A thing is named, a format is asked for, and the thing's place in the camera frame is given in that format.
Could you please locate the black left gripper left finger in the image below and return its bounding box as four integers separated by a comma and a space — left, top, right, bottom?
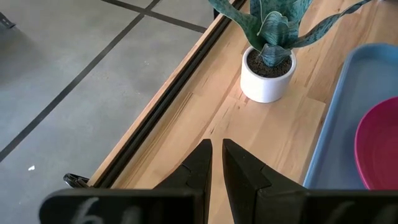
154, 139, 213, 224

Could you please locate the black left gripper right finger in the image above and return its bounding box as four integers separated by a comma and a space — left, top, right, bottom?
221, 138, 307, 224

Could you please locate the red bowl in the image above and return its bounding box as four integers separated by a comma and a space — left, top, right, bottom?
354, 96, 398, 191

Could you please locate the blue plastic tray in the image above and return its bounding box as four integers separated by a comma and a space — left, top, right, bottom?
302, 43, 398, 190

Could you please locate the snake plant in white pot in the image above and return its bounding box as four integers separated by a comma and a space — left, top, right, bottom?
207, 0, 373, 104

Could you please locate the black metal clamp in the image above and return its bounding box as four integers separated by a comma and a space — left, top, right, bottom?
63, 172, 91, 189

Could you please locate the black object on floor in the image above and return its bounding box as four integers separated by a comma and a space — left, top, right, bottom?
0, 11, 16, 30

